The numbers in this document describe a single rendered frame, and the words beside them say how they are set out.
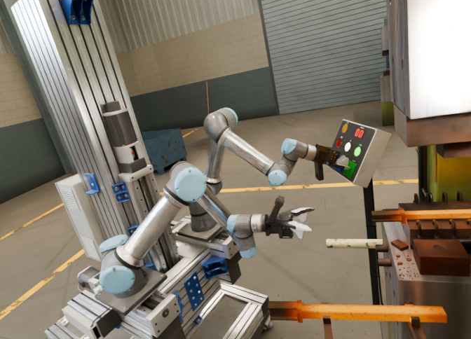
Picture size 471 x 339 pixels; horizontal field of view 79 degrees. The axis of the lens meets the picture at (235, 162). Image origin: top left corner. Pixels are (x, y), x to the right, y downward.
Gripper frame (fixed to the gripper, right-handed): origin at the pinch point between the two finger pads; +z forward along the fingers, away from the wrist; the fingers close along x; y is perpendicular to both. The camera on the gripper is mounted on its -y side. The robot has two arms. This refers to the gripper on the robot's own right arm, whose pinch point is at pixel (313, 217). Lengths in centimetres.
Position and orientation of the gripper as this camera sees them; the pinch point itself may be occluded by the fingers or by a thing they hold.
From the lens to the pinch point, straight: 115.8
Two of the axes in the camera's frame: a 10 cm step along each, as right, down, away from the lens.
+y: 2.1, 9.3, 3.0
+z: 9.3, -0.9, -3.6
